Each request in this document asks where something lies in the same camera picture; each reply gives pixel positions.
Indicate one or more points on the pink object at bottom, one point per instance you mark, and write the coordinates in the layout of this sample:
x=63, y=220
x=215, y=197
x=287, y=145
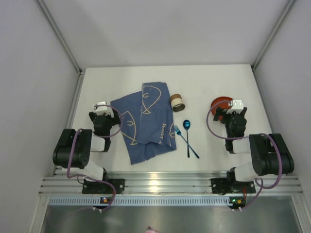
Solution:
x=151, y=230

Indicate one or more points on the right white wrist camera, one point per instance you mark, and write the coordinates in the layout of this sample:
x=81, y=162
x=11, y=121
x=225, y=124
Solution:
x=236, y=104

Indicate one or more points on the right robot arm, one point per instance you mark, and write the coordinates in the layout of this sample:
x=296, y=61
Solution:
x=268, y=152

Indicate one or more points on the aluminium rail frame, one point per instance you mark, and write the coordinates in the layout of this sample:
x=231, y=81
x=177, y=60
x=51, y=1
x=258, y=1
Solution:
x=145, y=183

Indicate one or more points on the blue metallic fork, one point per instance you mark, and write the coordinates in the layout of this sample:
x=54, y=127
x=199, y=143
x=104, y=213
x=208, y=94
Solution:
x=178, y=132

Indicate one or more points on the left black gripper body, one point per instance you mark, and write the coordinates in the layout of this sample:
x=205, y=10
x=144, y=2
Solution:
x=103, y=116

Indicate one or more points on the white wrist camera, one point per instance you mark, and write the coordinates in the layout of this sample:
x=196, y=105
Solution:
x=236, y=104
x=101, y=109

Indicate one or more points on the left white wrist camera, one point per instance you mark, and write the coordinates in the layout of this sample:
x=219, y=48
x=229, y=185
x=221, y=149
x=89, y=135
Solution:
x=101, y=109

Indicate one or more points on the red plate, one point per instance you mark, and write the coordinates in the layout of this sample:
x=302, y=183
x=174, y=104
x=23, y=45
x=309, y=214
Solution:
x=221, y=102

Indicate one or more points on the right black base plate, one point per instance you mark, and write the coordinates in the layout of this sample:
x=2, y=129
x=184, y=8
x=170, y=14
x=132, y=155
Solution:
x=222, y=186

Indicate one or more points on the slotted cable duct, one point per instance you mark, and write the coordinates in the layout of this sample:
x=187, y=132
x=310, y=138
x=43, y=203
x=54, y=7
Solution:
x=147, y=201

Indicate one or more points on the brown paper cup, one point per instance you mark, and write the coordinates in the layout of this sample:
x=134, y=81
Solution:
x=177, y=103

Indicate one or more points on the blue fish-print placemat cloth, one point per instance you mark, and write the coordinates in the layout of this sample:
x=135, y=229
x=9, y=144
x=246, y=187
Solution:
x=147, y=122

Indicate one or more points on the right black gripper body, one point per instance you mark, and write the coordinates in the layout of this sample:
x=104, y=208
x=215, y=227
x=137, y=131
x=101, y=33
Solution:
x=231, y=116

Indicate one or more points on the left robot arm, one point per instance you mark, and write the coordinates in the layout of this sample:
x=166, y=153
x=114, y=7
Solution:
x=72, y=152

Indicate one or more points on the blue metallic spoon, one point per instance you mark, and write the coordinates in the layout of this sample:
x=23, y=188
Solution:
x=186, y=125

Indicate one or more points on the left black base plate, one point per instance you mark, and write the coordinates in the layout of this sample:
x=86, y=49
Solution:
x=90, y=187

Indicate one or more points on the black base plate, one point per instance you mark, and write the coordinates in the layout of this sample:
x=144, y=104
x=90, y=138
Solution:
x=90, y=187
x=222, y=186

